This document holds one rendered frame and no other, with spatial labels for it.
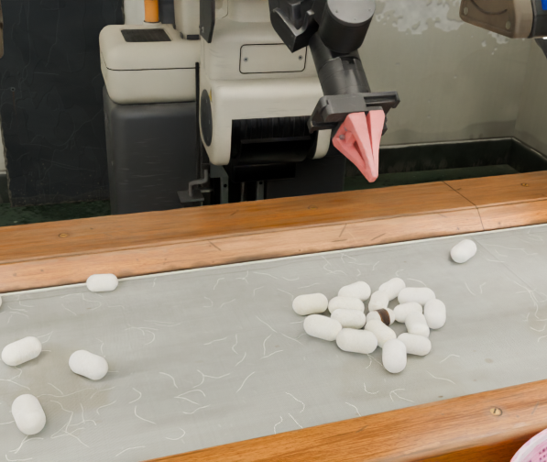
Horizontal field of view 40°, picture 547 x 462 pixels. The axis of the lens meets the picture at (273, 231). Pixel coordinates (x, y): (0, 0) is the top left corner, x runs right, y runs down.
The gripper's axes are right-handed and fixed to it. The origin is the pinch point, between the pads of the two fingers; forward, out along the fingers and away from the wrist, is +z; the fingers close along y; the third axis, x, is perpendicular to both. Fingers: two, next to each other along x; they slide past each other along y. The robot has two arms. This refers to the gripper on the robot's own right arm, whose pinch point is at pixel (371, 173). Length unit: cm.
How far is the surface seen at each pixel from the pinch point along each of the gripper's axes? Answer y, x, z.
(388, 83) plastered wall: 100, 156, -111
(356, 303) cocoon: -9.1, -6.2, 16.9
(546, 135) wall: 161, 153, -80
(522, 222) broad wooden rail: 21.2, 4.6, 7.1
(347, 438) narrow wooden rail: -18.2, -18.6, 30.3
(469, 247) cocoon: 8.8, -1.0, 11.1
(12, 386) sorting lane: -42.0, -6.0, 19.1
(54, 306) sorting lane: -37.7, 1.9, 10.1
